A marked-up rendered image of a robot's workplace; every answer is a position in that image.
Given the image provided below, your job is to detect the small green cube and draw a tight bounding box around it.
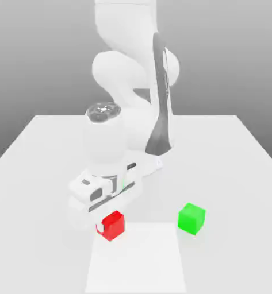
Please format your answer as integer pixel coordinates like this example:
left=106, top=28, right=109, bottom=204
left=177, top=202, right=206, bottom=236

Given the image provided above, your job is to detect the small red cube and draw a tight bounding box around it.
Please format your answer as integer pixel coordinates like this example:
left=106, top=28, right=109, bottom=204
left=95, top=210, right=125, bottom=242

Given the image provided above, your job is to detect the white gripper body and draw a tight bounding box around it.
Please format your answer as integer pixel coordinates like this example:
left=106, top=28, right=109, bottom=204
left=67, top=171, right=143, bottom=230

